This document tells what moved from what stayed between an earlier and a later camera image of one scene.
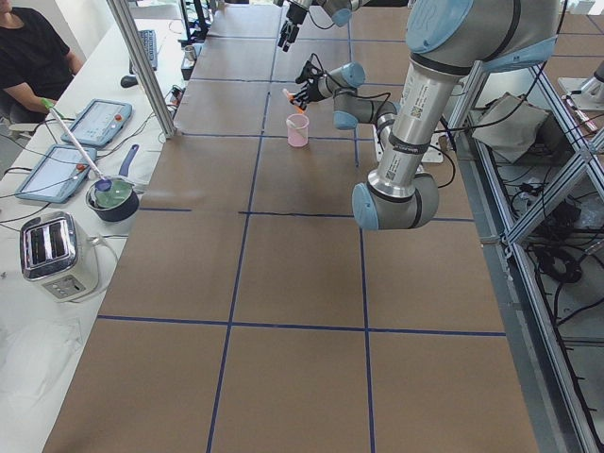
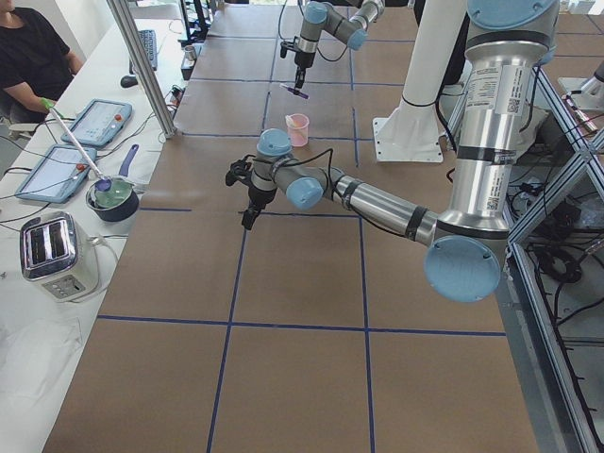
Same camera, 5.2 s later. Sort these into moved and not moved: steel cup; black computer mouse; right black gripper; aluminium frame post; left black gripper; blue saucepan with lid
Moved: left black gripper; right black gripper
Not moved: black computer mouse; steel cup; blue saucepan with lid; aluminium frame post
